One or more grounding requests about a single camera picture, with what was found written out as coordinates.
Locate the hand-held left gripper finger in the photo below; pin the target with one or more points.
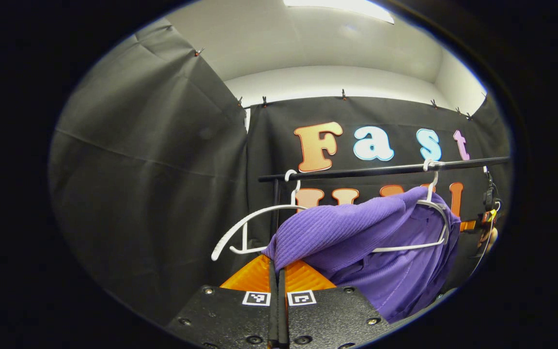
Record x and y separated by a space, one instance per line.
283 315
272 310

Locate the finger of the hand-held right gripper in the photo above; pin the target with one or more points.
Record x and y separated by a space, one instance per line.
468 225

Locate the purple ribbed shirt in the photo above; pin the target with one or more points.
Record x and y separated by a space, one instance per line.
380 281

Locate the white hanger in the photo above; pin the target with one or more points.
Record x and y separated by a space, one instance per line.
405 247
259 212

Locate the black clothes rack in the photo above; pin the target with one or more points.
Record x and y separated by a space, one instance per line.
356 172

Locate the row of small backdrop clips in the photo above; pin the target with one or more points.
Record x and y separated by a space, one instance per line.
343 93

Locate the ceiling light panel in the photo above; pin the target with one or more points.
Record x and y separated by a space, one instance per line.
342 7

